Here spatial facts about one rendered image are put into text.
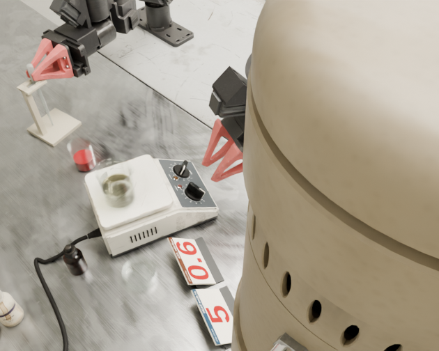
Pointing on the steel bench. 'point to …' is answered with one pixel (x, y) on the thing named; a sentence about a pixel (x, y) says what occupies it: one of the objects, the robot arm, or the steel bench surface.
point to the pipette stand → (62, 120)
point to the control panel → (186, 184)
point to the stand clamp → (287, 344)
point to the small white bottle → (3, 306)
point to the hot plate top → (157, 187)
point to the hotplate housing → (152, 223)
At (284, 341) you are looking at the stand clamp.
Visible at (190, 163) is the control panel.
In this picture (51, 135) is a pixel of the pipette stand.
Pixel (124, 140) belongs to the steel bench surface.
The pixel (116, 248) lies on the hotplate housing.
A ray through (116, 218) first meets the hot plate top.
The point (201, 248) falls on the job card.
